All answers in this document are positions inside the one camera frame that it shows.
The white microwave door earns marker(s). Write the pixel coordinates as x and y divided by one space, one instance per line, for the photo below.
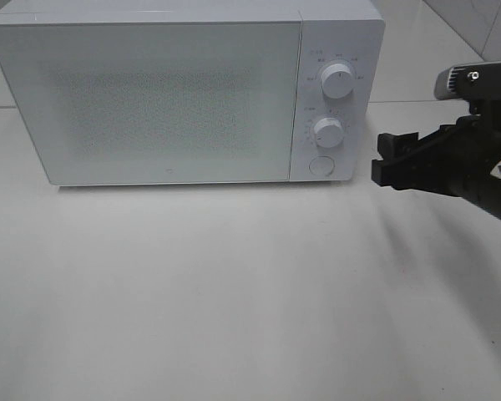
125 104

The white round door button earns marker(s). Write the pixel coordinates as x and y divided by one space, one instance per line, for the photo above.
322 166

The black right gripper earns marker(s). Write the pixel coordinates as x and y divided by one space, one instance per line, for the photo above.
465 163

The white microwave oven body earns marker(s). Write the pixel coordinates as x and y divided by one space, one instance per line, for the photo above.
329 30

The white timer knob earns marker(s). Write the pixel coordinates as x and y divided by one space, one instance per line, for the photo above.
328 132

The white upper power knob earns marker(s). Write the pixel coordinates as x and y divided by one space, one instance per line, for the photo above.
337 79

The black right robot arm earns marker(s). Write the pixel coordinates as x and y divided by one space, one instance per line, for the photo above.
421 150

